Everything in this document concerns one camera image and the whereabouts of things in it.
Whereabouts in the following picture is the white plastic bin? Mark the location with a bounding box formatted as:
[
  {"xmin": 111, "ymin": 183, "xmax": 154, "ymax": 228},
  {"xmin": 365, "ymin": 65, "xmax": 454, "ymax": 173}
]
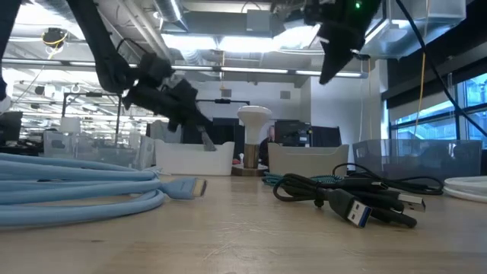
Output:
[{"xmin": 154, "ymin": 139, "xmax": 236, "ymax": 177}]

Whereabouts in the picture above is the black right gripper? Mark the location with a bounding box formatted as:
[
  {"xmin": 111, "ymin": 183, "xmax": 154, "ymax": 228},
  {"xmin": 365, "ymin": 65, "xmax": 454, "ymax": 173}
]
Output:
[{"xmin": 304, "ymin": 14, "xmax": 377, "ymax": 85}]

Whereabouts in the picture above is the black ceiling fixture yellow cable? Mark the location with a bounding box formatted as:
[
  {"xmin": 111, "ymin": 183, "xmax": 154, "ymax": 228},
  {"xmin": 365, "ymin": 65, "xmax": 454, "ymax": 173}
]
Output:
[{"xmin": 40, "ymin": 27, "xmax": 70, "ymax": 51}]

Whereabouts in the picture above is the black USB cable blue plug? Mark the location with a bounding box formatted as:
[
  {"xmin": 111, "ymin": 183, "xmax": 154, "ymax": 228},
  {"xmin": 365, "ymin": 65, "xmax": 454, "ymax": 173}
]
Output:
[{"xmin": 272, "ymin": 173, "xmax": 419, "ymax": 229}]

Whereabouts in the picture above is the thin black USB cable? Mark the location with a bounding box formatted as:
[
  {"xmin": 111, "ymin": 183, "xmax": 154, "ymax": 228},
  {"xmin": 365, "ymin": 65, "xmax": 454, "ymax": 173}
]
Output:
[{"xmin": 331, "ymin": 162, "xmax": 445, "ymax": 213}]

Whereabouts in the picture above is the teal braided cable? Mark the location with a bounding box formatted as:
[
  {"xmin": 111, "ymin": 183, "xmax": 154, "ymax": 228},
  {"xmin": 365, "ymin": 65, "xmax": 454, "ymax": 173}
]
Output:
[{"xmin": 261, "ymin": 171, "xmax": 345, "ymax": 187}]

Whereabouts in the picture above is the black frame with camera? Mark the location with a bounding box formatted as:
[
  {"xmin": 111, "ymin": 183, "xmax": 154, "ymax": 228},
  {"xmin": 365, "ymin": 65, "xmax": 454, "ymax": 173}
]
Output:
[{"xmin": 195, "ymin": 97, "xmax": 251, "ymax": 126}]

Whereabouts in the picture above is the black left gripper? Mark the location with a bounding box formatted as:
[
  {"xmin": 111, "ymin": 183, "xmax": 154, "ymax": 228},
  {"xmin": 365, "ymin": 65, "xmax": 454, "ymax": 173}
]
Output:
[{"xmin": 122, "ymin": 78, "xmax": 217, "ymax": 152}]

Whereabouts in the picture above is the black metal frame stand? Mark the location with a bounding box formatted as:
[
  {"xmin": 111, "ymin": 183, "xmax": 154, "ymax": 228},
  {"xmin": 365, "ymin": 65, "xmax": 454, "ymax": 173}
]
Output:
[{"xmin": 62, "ymin": 92, "xmax": 123, "ymax": 148}]

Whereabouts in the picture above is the smoky clear plastic bin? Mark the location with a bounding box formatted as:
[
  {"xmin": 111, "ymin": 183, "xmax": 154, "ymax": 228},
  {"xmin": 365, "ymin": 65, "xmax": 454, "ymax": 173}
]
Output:
[{"xmin": 352, "ymin": 139, "xmax": 483, "ymax": 183}]

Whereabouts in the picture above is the black cabinet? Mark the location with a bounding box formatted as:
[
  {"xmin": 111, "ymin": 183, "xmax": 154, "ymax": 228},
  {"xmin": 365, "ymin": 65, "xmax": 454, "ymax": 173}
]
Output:
[{"xmin": 274, "ymin": 119, "xmax": 342, "ymax": 148}]

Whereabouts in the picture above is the grey plastic bin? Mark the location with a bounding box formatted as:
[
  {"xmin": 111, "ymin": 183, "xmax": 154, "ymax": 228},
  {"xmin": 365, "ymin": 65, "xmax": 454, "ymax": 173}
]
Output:
[{"xmin": 267, "ymin": 142, "xmax": 350, "ymax": 178}]

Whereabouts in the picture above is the long ceiling light strip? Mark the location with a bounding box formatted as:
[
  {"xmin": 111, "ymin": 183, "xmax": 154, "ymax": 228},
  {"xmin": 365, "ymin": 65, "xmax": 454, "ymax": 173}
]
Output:
[{"xmin": 2, "ymin": 59, "xmax": 368, "ymax": 79}]

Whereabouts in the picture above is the black hanging cable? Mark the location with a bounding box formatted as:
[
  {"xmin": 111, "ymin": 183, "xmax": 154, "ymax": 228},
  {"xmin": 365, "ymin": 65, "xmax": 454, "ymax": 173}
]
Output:
[{"xmin": 394, "ymin": 0, "xmax": 487, "ymax": 137}]

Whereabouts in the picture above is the white bulb on brass stand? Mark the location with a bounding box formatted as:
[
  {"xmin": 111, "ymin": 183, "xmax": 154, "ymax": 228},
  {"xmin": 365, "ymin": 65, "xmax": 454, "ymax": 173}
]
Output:
[{"xmin": 231, "ymin": 105, "xmax": 273, "ymax": 177}]

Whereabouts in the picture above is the yellow hanging cord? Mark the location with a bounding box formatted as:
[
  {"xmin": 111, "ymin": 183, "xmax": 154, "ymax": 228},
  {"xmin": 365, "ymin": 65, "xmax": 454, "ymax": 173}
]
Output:
[{"xmin": 413, "ymin": 52, "xmax": 427, "ymax": 135}]

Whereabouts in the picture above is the black monitor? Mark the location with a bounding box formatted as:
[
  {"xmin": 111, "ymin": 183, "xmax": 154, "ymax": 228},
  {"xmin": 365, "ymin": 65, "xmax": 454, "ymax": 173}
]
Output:
[{"xmin": 0, "ymin": 111, "xmax": 23, "ymax": 145}]

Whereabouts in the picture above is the person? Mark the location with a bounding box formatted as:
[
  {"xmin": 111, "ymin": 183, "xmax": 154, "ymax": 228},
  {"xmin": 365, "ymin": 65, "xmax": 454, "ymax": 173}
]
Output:
[{"xmin": 258, "ymin": 125, "xmax": 277, "ymax": 168}]

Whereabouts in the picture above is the white cable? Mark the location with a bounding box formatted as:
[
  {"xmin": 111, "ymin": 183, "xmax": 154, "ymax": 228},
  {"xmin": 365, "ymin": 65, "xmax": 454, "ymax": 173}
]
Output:
[{"xmin": 443, "ymin": 175, "xmax": 487, "ymax": 204}]

